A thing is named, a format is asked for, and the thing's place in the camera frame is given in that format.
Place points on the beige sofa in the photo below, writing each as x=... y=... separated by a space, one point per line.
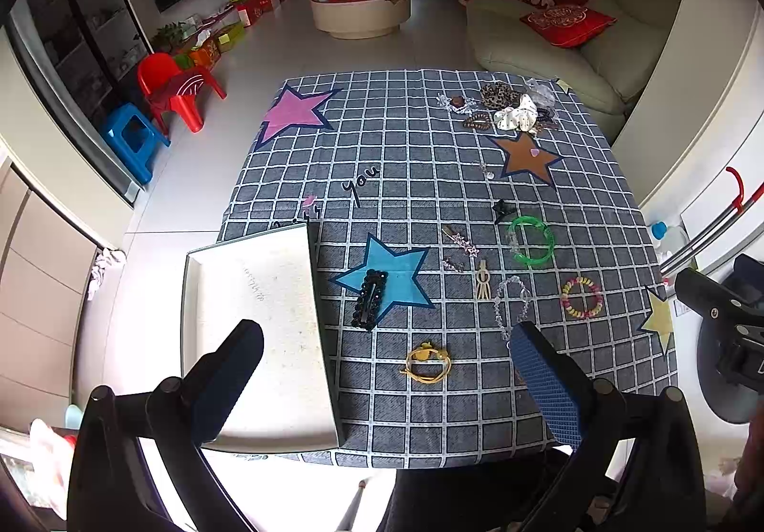
x=608 y=72

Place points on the grey checked star tablecloth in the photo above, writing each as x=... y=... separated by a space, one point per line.
x=376 y=168

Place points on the round cream coffee table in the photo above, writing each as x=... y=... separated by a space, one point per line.
x=360 y=9

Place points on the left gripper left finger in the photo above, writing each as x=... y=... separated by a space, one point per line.
x=217 y=380

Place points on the blue plastic stool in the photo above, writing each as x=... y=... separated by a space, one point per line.
x=134 y=139

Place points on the green plastic bangle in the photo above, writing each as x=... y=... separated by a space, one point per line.
x=532 y=241

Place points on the white polka dot scrunchie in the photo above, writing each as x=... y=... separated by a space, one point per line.
x=521 y=117

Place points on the silver chain brown stone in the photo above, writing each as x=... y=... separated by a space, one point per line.
x=457 y=104

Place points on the white jewelry tray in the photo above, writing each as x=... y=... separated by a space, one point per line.
x=288 y=404

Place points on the beige wooden hair clip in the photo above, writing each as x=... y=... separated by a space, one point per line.
x=483 y=281

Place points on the black beaded hair clip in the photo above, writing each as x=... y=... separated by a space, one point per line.
x=369 y=299

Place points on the silver rhinestone hair clip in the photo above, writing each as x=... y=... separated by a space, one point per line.
x=459 y=240

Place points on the red cushion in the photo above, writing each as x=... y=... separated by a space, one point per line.
x=568 y=26

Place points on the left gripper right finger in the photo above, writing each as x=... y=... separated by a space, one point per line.
x=554 y=381

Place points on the red plastic chair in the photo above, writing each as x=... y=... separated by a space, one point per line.
x=168 y=88

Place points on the leopard print scrunchie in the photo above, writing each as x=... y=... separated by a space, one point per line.
x=498 y=95

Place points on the small silver hair clip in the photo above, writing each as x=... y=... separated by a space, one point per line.
x=452 y=266

